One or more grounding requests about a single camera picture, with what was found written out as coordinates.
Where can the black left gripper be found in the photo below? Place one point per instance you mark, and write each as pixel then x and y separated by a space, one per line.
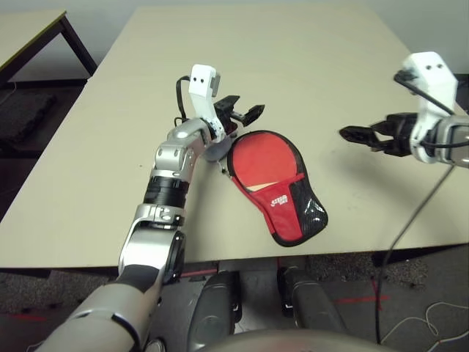
pixel 228 121

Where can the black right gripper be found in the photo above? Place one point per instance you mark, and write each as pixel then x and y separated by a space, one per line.
pixel 399 133

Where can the red ping-pong paddle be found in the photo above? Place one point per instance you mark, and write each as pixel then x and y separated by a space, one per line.
pixel 264 161

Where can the red black paddle case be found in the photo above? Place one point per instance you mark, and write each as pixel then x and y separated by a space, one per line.
pixel 286 220

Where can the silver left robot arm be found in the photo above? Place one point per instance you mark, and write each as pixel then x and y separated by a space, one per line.
pixel 165 157

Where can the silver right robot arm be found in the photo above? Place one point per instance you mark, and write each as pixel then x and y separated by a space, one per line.
pixel 454 139

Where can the grey robot right leg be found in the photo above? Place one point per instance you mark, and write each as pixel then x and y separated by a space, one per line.
pixel 311 304

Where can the grey robot leg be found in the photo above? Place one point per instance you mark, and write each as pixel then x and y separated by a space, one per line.
pixel 311 304
pixel 212 311

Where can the dark framed side table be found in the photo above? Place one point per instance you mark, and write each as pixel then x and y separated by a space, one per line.
pixel 78 47

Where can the grey robot left leg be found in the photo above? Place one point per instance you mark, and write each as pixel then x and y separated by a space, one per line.
pixel 212 311

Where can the grey robot torso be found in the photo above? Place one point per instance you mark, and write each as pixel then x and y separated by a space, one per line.
pixel 293 342

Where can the black floor mat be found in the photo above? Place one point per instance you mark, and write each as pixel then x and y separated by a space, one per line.
pixel 25 113

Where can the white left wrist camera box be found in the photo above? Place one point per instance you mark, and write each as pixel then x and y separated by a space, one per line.
pixel 201 84

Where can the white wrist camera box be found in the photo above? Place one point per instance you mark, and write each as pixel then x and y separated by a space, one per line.
pixel 432 80
pixel 201 84

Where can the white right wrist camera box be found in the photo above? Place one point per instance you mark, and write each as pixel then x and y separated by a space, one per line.
pixel 432 80

